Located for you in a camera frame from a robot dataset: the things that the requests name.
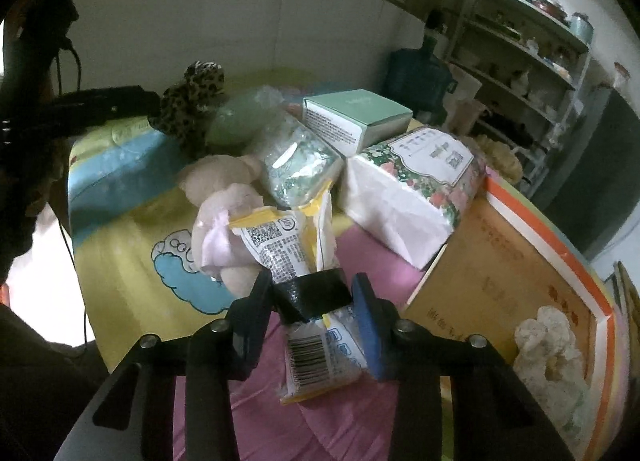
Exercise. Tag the cardboard box with orange rim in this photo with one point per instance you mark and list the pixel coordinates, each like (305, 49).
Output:
(500, 271)

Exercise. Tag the pale pink bag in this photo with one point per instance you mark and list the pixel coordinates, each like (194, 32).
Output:
(467, 113)

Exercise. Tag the blue water jug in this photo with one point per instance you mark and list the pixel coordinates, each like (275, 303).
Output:
(417, 81)

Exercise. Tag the green soft ball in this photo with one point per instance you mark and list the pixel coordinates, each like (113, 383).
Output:
(232, 123)

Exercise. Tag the leopard print plush toy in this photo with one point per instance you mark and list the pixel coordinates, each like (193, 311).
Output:
(192, 101)

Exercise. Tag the white fluffy toy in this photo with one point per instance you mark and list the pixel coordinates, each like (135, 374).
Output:
(545, 341)

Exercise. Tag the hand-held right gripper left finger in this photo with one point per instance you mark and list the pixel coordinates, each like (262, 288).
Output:
(250, 326)

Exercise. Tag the dark clothing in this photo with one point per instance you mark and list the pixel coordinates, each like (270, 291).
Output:
(30, 381)

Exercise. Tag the cartoon printed bed sheet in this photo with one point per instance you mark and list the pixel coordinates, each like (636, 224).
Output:
(135, 241)

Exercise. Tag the yellow fluffy pile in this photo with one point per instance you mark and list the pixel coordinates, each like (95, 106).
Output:
(500, 156)

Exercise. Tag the green cardboard box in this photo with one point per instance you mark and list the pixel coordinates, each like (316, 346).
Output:
(360, 111)

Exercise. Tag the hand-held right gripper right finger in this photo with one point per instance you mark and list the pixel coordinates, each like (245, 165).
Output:
(371, 336)

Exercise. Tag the teal canister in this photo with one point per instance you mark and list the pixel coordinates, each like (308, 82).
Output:
(582, 26)

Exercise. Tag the floral tissue pack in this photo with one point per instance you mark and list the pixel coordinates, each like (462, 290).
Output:
(400, 201)

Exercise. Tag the beige plush toy pink dress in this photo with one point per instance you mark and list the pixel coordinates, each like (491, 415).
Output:
(220, 221)

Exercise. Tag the yellow snack packet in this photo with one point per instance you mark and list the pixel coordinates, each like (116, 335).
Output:
(280, 246)

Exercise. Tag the white shelf unit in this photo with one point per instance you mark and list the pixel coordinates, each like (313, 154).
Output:
(520, 56)

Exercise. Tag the dark refrigerator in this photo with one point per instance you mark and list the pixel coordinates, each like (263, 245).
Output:
(605, 166)

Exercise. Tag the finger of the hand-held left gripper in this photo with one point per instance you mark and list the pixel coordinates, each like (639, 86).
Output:
(100, 106)

